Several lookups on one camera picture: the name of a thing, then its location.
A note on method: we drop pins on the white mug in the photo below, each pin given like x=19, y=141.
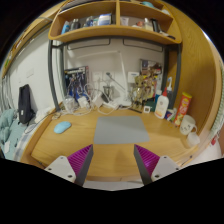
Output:
x=187, y=125

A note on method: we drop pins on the grey mouse pad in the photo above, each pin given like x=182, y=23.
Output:
x=120, y=130

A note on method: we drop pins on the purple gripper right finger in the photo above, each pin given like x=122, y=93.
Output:
x=151, y=166

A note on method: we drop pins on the white desk lamp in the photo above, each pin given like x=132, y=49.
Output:
x=106, y=69

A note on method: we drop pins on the red yellow snack can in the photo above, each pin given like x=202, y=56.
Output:
x=183, y=108

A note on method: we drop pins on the black backpack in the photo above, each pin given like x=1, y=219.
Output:
x=26, y=113

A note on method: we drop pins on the blue robot model box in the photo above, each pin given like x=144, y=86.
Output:
x=76, y=80

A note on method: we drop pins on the clear plastic cup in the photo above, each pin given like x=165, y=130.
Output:
x=193, y=139

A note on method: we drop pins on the teal blanket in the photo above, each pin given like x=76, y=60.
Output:
x=11, y=132

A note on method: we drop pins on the white power strip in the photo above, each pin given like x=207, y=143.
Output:
x=99, y=101

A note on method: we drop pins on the wooden wall shelf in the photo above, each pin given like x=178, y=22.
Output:
x=117, y=8

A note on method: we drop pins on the white bottle red cap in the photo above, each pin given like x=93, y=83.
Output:
x=162, y=105

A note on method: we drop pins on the gold robot figurine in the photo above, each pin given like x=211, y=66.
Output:
x=144, y=89

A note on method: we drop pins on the light blue computer mouse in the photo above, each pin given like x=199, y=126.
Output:
x=61, y=127

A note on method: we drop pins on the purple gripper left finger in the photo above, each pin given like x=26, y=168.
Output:
x=73, y=168

